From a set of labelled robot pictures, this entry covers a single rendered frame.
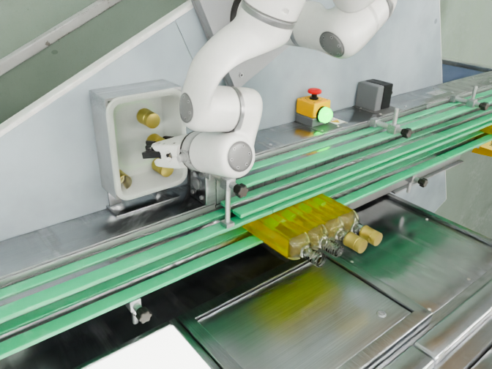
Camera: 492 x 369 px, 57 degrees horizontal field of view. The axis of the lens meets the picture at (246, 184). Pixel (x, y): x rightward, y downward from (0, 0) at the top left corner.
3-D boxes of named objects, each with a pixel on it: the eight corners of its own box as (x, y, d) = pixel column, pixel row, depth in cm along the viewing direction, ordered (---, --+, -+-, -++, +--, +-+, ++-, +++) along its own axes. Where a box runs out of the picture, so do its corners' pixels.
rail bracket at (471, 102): (446, 102, 162) (483, 111, 152) (451, 81, 158) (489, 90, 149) (452, 100, 164) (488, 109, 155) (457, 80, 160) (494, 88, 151)
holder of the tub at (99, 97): (104, 207, 103) (118, 222, 98) (88, 89, 91) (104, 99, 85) (169, 187, 113) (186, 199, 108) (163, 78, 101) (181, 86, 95)
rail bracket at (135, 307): (110, 305, 99) (138, 343, 90) (107, 281, 96) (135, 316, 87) (127, 298, 101) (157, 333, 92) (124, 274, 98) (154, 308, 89)
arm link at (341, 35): (280, 20, 91) (344, 27, 81) (318, -18, 95) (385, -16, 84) (295, 58, 98) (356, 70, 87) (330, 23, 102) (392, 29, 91)
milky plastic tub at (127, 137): (101, 188, 100) (118, 204, 94) (88, 90, 90) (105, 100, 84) (169, 169, 110) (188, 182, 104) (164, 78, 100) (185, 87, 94)
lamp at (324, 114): (315, 122, 128) (323, 125, 126) (317, 107, 126) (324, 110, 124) (326, 119, 130) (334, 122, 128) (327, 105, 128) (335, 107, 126)
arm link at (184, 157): (186, 179, 79) (179, 178, 81) (227, 166, 84) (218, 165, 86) (178, 138, 77) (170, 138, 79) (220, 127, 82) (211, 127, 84)
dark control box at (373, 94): (353, 105, 148) (374, 111, 143) (356, 81, 145) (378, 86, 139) (369, 101, 153) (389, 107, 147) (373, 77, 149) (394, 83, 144)
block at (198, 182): (187, 195, 109) (203, 207, 104) (186, 160, 105) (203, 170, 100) (200, 192, 111) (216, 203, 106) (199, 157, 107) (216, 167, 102)
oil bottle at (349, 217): (286, 206, 124) (346, 240, 110) (288, 187, 122) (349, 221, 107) (300, 199, 128) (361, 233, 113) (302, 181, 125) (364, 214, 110)
